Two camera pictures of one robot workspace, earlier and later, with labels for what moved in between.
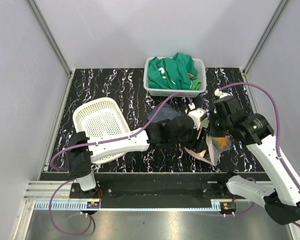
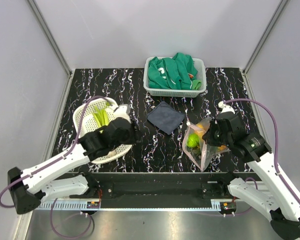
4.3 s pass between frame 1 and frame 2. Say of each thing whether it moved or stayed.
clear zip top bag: moved
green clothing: stayed
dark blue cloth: stayed
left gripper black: moved
